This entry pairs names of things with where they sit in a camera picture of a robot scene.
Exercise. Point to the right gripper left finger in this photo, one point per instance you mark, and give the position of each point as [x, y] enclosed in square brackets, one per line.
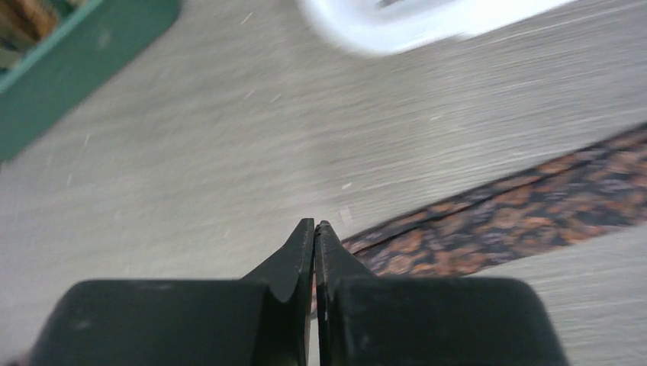
[259, 319]

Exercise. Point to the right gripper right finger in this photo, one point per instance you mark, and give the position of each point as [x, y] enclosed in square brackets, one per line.
[365, 319]

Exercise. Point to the brown paisley tie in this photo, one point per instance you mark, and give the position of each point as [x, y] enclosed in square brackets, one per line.
[590, 192]

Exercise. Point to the white plastic basket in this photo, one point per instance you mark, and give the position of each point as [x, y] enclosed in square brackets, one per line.
[384, 28]

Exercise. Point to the green compartment tray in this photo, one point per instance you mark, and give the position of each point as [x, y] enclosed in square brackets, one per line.
[89, 46]

